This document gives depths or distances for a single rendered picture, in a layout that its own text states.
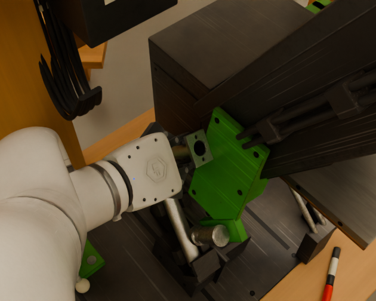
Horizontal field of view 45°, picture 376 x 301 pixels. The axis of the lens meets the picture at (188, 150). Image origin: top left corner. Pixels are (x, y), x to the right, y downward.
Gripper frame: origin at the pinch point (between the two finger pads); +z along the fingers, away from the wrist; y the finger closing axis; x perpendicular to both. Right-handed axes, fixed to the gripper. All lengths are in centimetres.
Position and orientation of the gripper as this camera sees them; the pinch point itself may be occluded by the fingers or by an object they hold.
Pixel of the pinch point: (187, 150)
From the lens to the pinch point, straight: 76.4
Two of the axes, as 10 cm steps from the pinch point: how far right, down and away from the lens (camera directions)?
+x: -6.5, 0.8, 7.6
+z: 7.0, -3.3, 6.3
